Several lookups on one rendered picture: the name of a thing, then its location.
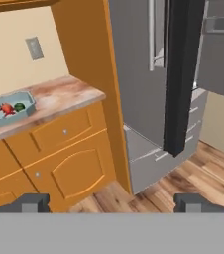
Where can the grey freezer drawer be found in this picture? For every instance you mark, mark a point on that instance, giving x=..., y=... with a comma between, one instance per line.
x=147, y=168

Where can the green avocado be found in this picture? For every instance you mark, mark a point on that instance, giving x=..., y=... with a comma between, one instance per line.
x=19, y=107

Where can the silver cupboard door knob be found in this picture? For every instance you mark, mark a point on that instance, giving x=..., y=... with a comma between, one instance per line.
x=37, y=173

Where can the grey fridge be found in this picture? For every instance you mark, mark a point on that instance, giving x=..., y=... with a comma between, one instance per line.
x=221, y=59

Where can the grey wall socket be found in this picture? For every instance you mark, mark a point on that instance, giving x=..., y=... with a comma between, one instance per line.
x=34, y=48

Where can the grey fridge door black edge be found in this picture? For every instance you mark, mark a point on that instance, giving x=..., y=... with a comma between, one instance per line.
x=181, y=76

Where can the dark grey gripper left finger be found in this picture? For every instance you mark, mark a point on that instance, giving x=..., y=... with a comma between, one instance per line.
x=31, y=202

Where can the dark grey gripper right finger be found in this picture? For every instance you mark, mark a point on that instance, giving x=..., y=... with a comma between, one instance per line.
x=190, y=202

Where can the orange cupboard door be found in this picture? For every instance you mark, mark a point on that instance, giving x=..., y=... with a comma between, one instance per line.
x=77, y=168
x=5, y=195

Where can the orange wall cupboard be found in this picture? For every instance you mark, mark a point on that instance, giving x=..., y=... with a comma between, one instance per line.
x=15, y=4

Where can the orange tall cupboard panel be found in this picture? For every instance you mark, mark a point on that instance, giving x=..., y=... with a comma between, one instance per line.
x=87, y=49

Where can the silver drawer knob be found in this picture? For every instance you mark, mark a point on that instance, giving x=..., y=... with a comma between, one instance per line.
x=64, y=131

